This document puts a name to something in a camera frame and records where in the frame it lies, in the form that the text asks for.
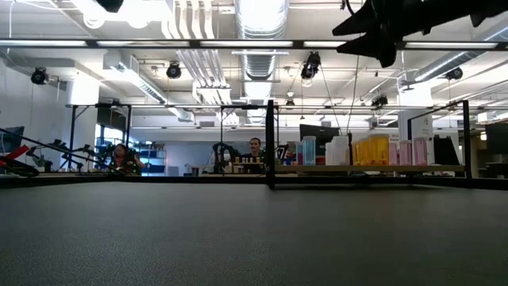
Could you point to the black ceiling spotlight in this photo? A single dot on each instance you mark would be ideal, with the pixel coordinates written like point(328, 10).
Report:
point(311, 65)
point(39, 75)
point(173, 70)
point(454, 73)
point(379, 100)

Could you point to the red background object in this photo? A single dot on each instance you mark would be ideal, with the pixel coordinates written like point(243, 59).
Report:
point(18, 153)

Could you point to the silver ribbed air duct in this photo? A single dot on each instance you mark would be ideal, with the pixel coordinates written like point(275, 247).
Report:
point(260, 65)

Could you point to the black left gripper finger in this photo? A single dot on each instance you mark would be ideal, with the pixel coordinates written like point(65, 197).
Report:
point(110, 5)

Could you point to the black monitor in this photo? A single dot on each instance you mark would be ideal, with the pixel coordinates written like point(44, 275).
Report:
point(444, 149)
point(323, 131)
point(497, 139)

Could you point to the black background robot arm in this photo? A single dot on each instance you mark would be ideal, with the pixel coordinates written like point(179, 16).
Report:
point(222, 155)

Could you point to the black horizontal ceiling bar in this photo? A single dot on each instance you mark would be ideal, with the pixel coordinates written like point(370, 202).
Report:
point(119, 44)

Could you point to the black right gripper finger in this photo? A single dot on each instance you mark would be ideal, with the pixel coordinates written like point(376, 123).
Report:
point(381, 47)
point(365, 22)

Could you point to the person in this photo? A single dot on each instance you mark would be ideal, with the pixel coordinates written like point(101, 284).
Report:
point(121, 159)
point(254, 151)

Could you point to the black table mat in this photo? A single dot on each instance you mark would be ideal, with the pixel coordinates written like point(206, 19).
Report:
point(119, 246)

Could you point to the blue screen monitor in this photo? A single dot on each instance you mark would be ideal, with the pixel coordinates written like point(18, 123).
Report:
point(8, 139)

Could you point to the red box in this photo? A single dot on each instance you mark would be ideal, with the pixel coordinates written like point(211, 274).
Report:
point(320, 161)

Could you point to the blue storage rack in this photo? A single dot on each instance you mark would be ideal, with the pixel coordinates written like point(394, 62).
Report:
point(155, 163)

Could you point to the black metal table frame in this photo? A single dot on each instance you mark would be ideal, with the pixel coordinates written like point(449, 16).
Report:
point(158, 179)

